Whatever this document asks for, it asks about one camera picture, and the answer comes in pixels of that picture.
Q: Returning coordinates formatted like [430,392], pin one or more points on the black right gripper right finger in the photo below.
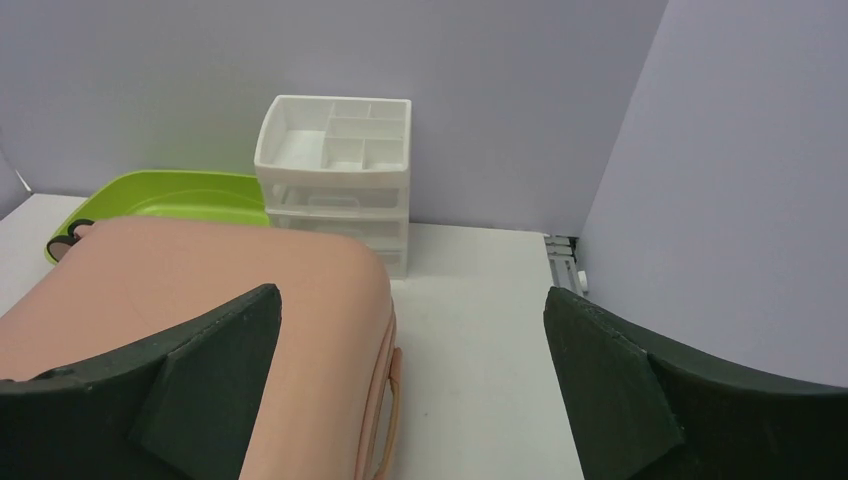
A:
[643,406]

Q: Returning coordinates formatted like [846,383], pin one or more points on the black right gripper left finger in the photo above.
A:
[84,395]

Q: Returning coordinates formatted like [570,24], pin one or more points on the pink hard-shell suitcase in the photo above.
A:
[335,353]

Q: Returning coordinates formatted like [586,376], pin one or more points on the green plastic tray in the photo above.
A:
[197,195]

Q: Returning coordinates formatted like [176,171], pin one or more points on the white plastic drawer organizer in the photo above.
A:
[339,165]

